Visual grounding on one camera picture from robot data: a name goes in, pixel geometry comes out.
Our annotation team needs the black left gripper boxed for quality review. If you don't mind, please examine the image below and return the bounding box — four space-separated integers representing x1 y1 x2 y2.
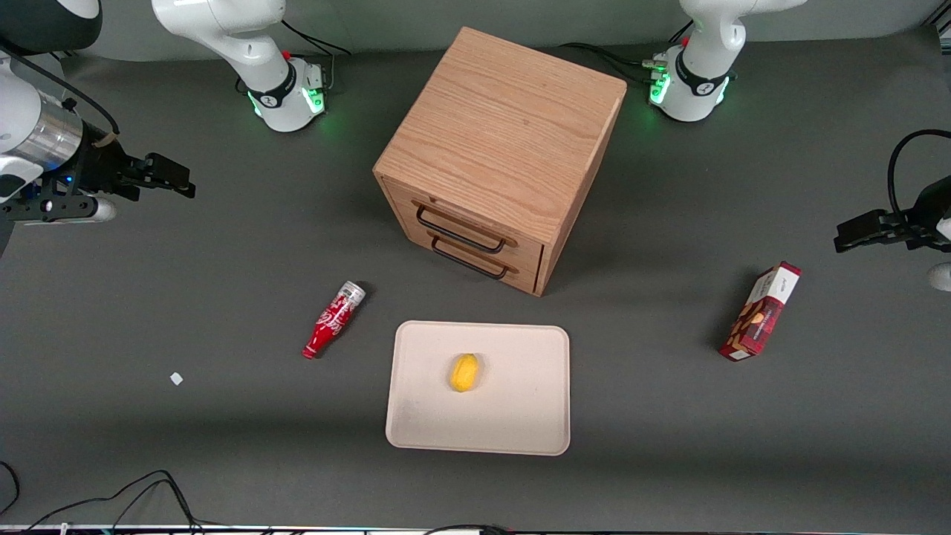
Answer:
834 176 951 253

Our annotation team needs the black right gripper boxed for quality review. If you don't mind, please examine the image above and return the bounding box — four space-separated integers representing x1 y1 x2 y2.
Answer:
45 123 196 203

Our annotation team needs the red coke bottle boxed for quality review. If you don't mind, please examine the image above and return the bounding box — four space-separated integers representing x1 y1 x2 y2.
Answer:
301 280 366 360

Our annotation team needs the beige rectangular tray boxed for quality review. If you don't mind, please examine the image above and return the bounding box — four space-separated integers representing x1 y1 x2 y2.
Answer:
385 320 571 456

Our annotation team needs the red cookie box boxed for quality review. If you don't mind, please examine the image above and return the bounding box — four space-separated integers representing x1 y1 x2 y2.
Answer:
718 261 802 363

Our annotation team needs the wooden drawer cabinet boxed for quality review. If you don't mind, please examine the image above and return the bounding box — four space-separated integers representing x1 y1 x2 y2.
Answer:
373 27 627 297

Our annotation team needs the yellow lemon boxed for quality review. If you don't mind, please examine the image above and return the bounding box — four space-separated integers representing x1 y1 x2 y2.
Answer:
449 353 481 394

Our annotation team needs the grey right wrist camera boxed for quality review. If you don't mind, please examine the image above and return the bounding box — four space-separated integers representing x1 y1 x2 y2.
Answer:
0 195 117 224

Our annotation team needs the black metal drawer handle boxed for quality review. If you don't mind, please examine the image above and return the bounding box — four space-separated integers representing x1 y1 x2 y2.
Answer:
416 204 507 254
431 236 513 281

